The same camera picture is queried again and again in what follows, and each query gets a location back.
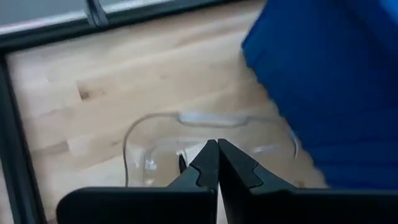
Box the blue plastic bin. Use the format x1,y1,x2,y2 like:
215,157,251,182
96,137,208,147
241,0,398,190

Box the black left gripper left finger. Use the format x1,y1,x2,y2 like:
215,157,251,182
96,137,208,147
55,139,220,224

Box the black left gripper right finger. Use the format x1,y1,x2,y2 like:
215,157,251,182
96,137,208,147
217,138,398,224

